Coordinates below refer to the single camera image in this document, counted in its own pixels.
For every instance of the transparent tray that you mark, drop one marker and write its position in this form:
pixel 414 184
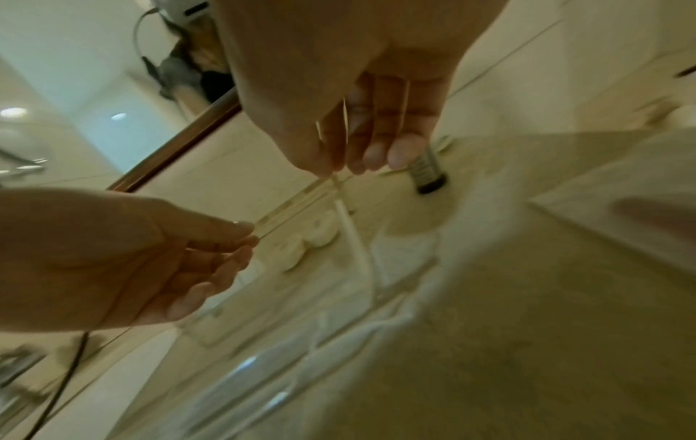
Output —
pixel 296 207

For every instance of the person's right hand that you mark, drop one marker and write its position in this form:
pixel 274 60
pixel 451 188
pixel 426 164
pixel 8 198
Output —
pixel 337 64

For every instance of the small dark toiletries bottle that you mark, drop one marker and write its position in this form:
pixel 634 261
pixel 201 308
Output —
pixel 429 180

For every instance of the person's left hand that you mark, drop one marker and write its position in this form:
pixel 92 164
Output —
pixel 98 258

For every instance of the mirror with dark wooden frame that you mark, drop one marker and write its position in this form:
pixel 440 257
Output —
pixel 65 64

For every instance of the chrome square faucet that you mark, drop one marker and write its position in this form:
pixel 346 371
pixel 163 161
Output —
pixel 22 365

